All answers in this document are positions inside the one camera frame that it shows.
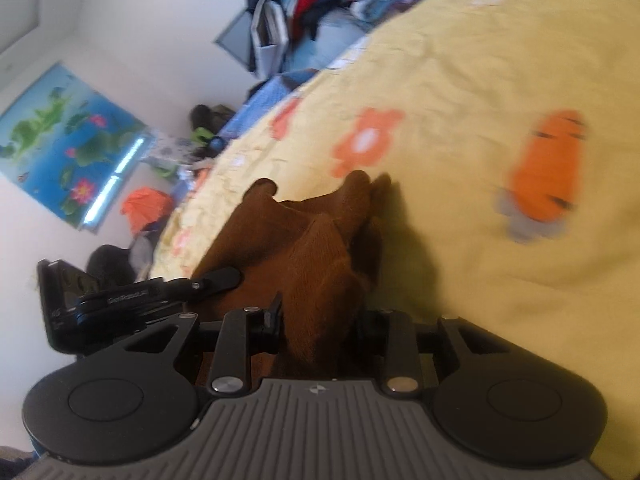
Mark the blue striped cloth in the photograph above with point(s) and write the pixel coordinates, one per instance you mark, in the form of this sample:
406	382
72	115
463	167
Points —
260	102

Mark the lotus pond wall poster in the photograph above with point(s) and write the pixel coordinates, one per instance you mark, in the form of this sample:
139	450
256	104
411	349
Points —
65	140

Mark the orange cloth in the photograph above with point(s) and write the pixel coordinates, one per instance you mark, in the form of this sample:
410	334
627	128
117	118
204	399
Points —
146	206

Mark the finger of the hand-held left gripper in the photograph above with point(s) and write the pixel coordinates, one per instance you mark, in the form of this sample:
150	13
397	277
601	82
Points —
217	279

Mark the yellow carrot print bedsheet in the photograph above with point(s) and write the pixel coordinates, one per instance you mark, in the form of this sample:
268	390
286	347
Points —
475	60

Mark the brown knit garment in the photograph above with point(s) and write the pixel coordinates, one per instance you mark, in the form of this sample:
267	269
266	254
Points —
305	260

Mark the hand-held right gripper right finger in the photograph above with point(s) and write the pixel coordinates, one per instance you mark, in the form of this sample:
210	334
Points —
371	332

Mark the pile of mixed clothes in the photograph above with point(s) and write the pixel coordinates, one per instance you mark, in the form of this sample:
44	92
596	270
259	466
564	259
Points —
320	0

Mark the black cloth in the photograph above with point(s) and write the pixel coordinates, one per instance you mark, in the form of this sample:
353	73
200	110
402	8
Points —
111	262

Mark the grey flat panel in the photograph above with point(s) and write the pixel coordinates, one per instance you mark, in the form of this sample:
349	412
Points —
235	37

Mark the dark bag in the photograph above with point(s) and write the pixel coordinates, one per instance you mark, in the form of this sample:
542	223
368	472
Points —
210	116

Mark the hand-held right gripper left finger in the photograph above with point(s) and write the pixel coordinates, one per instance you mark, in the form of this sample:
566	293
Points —
273	316

